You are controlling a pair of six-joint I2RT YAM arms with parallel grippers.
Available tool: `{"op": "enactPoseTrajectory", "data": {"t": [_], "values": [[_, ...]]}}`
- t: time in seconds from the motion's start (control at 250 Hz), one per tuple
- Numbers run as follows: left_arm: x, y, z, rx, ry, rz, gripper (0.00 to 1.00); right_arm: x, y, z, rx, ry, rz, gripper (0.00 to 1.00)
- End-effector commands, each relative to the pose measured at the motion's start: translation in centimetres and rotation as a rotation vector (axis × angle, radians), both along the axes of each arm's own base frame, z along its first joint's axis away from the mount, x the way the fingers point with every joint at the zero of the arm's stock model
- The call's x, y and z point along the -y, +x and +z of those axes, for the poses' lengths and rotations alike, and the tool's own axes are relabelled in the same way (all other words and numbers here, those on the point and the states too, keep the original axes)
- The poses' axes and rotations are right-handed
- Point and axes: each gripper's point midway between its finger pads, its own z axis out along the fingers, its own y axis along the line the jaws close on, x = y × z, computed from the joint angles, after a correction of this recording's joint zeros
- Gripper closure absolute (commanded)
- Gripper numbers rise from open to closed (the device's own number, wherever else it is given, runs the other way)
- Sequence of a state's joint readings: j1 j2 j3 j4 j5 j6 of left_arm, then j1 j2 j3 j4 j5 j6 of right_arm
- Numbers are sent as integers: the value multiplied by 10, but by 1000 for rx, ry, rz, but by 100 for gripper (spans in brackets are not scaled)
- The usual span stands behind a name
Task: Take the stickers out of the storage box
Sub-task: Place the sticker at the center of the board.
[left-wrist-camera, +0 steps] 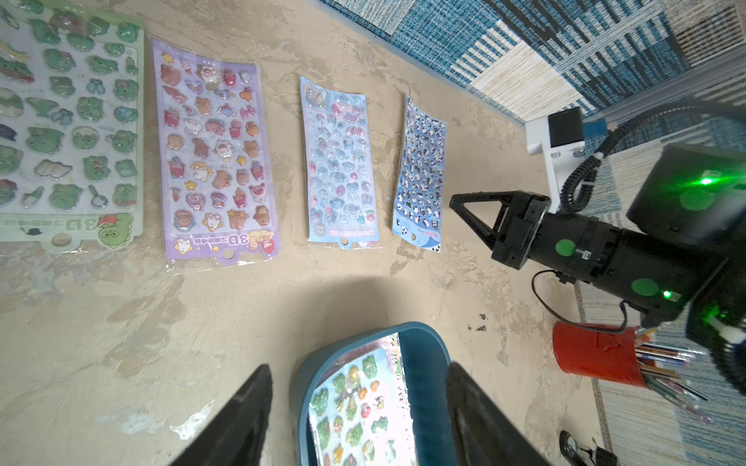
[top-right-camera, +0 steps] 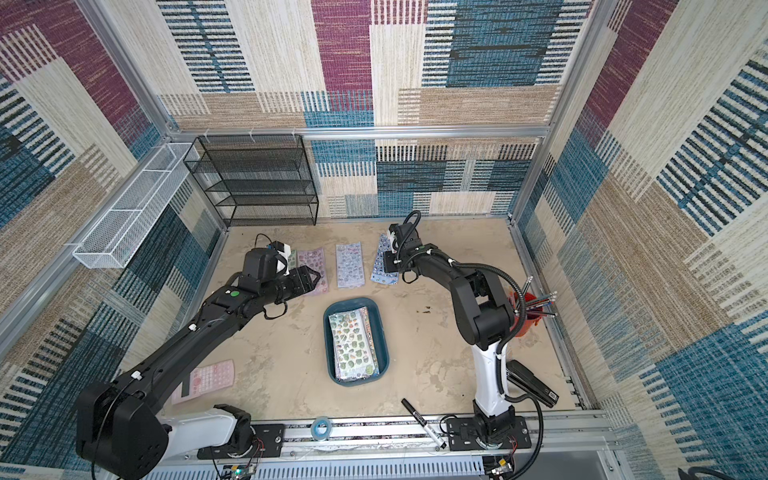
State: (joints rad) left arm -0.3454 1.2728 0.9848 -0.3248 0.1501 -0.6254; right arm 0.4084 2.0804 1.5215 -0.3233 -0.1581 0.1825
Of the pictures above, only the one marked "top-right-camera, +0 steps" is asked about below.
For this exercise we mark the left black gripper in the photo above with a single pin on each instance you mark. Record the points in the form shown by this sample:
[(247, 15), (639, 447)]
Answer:
[(303, 280)]

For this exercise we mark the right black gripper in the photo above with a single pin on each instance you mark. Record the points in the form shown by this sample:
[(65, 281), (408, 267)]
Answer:
[(390, 260)]

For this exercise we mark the penguin sticker sheet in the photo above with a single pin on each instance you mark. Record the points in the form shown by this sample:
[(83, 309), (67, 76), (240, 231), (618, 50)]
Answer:
[(379, 275)]

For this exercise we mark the pink purple sticker sheet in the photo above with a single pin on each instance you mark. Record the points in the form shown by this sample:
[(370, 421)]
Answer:
[(315, 259)]

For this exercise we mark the light blue sticker sheet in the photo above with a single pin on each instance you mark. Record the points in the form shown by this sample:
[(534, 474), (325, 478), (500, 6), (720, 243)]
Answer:
[(349, 266)]

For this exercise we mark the teal plastic storage box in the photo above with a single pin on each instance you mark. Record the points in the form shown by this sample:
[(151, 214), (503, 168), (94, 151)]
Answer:
[(378, 336)]

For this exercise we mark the white green frog sticker sheet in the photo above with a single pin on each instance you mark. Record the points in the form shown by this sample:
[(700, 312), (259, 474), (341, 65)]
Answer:
[(355, 356)]

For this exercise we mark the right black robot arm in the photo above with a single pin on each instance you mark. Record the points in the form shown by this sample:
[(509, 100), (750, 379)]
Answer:
[(484, 315)]

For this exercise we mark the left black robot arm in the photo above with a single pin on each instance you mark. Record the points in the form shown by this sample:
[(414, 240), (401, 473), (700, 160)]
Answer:
[(118, 426)]

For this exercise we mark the pink calculator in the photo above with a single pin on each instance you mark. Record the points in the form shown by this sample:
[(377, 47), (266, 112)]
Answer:
[(204, 380)]

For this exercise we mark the red pencil cup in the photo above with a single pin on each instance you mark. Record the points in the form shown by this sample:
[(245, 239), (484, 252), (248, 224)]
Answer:
[(535, 309)]

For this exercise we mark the blue tape roll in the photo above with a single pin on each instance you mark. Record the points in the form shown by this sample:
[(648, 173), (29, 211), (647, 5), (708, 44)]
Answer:
[(321, 428)]

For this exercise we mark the black marker pen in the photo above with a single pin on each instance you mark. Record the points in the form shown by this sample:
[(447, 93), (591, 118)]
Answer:
[(429, 430)]

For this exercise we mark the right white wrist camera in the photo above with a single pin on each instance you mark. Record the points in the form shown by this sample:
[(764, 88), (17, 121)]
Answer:
[(393, 242)]

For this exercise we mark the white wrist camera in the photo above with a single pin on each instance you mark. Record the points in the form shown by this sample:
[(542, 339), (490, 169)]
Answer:
[(283, 254), (393, 242)]

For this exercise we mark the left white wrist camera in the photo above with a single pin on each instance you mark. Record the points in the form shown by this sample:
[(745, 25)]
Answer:
[(283, 254)]

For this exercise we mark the black wire mesh shelf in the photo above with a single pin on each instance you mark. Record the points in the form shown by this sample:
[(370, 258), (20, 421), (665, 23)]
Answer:
[(255, 180)]

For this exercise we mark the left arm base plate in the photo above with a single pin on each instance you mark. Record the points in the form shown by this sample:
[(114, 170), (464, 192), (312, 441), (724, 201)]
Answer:
[(266, 441)]

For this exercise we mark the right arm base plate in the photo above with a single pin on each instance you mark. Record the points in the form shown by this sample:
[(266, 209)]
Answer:
[(462, 435)]

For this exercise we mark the white cable duct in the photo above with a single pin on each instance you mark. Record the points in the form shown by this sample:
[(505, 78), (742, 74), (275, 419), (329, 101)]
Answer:
[(393, 467)]

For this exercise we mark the white wire mesh basket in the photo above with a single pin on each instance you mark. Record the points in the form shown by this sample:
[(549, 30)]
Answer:
[(114, 240)]

